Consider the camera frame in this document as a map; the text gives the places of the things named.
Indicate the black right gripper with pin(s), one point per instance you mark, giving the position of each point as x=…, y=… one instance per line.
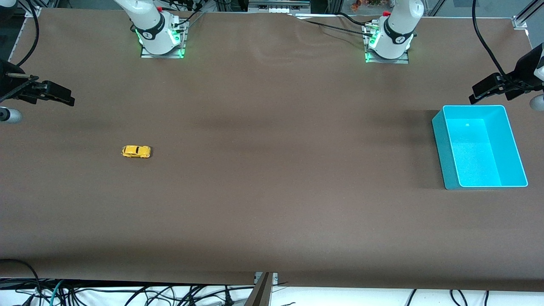
x=8, y=83

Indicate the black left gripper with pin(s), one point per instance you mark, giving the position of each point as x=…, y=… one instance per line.
x=521, y=72

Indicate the yellow beetle toy car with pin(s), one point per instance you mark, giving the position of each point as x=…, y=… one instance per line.
x=136, y=151

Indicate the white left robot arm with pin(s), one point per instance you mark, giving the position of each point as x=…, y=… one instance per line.
x=399, y=25

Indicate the teal plastic bin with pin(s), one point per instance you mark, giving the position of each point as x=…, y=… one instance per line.
x=480, y=161

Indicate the orange background items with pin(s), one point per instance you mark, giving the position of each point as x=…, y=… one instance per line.
x=356, y=5

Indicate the white power strip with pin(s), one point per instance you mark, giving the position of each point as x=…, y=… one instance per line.
x=278, y=10

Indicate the brown table cover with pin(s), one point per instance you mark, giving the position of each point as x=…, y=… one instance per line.
x=297, y=212

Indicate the aluminium corner bracket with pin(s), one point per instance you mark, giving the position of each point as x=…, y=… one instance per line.
x=33, y=11

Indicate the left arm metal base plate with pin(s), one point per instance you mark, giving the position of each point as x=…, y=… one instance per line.
x=382, y=61

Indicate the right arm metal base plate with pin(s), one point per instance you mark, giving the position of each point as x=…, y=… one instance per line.
x=182, y=46

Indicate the aluminium frame rail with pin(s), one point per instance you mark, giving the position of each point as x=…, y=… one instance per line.
x=280, y=3

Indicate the aluminium profile post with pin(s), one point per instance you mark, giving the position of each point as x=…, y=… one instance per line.
x=261, y=295

